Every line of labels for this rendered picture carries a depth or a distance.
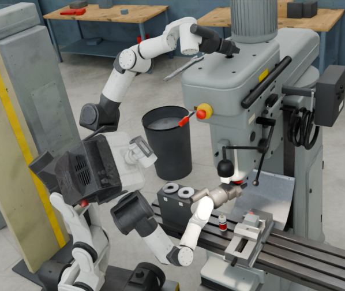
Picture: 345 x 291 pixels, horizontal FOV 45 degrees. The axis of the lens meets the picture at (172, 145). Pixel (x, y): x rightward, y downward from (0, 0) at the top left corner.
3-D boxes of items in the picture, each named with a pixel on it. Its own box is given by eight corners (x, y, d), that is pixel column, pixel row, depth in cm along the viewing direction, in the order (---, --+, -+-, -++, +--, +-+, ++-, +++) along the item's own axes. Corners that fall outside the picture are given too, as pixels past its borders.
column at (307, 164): (303, 305, 279) (311, 97, 196) (240, 280, 303) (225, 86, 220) (324, 254, 313) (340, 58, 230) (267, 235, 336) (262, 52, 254)
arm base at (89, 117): (78, 135, 171) (98, 134, 165) (75, 104, 171) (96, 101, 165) (101, 133, 184) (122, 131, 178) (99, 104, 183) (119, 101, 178)
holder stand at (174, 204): (194, 230, 227) (189, 202, 216) (161, 218, 238) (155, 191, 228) (204, 216, 235) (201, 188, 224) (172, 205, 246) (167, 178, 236)
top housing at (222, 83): (237, 122, 153) (235, 82, 145) (178, 111, 167) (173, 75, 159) (282, 72, 185) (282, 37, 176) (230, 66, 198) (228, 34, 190)
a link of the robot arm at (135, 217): (136, 244, 166) (116, 219, 162) (133, 235, 175) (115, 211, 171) (160, 227, 167) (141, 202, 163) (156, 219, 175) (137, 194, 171)
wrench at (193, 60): (168, 82, 153) (168, 79, 153) (160, 81, 156) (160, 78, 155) (203, 58, 169) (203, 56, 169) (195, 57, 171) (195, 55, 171)
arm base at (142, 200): (128, 238, 172) (121, 234, 161) (113, 213, 177) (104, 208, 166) (158, 216, 173) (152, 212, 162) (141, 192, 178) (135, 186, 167)
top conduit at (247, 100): (249, 109, 151) (248, 101, 149) (239, 108, 153) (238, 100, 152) (292, 63, 181) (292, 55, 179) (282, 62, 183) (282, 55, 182)
